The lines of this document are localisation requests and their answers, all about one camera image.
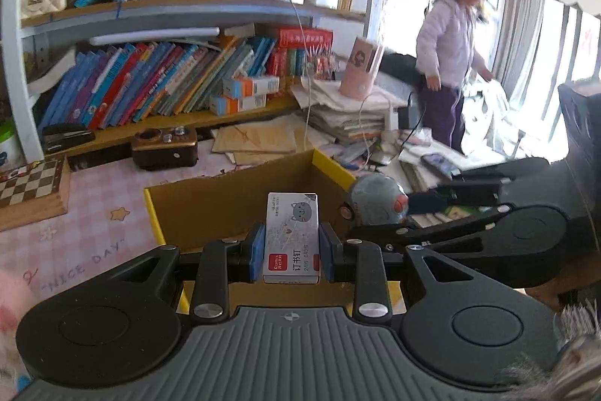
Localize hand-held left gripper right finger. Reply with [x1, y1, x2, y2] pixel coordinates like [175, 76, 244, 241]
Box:
[319, 222, 476, 322]

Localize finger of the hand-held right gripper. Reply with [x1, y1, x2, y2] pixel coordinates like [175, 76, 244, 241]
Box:
[408, 177, 513, 215]
[346, 204, 516, 254]

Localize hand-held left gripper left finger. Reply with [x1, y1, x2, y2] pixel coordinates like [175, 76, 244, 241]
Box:
[101, 222, 267, 322]

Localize white staple box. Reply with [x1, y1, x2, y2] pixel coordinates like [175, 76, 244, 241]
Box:
[263, 193, 322, 284]

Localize grey round toy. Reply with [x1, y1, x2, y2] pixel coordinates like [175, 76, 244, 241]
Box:
[347, 174, 409, 225]

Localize cardboard box with yellow rim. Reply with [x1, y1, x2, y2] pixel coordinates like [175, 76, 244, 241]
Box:
[143, 148, 409, 316]

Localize pile of books and papers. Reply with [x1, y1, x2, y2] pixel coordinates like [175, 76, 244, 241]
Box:
[338, 127, 517, 233]

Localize dark smartphone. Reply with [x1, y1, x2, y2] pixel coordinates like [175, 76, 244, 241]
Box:
[421, 153, 463, 177]

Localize white cloth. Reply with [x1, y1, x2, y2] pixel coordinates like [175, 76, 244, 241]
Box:
[462, 76, 513, 157]

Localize wood coloured sheets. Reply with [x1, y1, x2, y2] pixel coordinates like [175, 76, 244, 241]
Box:
[211, 114, 311, 167]

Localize stack of white papers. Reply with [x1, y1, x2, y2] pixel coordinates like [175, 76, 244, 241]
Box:
[288, 79, 409, 144]

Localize black bag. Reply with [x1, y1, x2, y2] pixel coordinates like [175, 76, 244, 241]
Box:
[379, 52, 424, 101]

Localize brown retro radio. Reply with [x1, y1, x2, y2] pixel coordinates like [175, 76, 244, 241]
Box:
[131, 126, 199, 171]

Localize pink cylinder container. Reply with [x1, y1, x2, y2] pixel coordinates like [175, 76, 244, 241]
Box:
[339, 35, 386, 100]

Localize grey curtain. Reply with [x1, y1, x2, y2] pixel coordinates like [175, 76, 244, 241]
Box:
[493, 0, 601, 110]

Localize orange white carton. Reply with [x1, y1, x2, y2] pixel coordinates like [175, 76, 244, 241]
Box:
[210, 93, 267, 116]
[223, 75, 281, 98]

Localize grey furry cloth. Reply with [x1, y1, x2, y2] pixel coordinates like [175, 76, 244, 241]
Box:
[500, 301, 601, 401]

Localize red book set box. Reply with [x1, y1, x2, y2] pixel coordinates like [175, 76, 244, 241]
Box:
[267, 26, 335, 77]

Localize row of blue red books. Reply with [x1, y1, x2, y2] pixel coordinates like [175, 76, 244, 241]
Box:
[38, 35, 282, 132]

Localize black stapler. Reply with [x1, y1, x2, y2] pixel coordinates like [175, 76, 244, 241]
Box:
[41, 124, 96, 154]

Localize wooden chessboard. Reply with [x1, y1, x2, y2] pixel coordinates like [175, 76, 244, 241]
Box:
[0, 154, 71, 232]

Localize white wooden bookshelf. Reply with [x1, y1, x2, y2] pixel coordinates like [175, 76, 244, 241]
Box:
[0, 0, 390, 167]

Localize green white packet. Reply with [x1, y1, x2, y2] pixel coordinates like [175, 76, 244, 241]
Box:
[0, 119, 25, 173]

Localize white book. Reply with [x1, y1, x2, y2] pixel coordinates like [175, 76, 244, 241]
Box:
[26, 48, 77, 97]

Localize white cable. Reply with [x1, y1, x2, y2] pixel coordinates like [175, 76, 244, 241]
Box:
[288, 0, 316, 153]

